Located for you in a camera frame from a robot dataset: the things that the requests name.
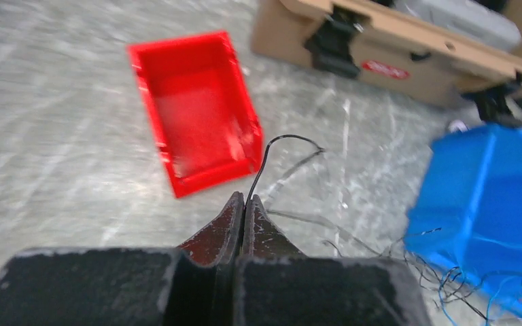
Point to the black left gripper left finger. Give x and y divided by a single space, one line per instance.
218 241

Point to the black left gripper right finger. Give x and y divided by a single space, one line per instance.
261 237

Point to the blue two-compartment plastic bin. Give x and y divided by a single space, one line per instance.
468 215

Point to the red plastic bin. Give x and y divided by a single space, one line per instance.
205 127

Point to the tan plastic toolbox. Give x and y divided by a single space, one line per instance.
390 49

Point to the grey case in toolbox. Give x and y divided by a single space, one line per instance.
467 18

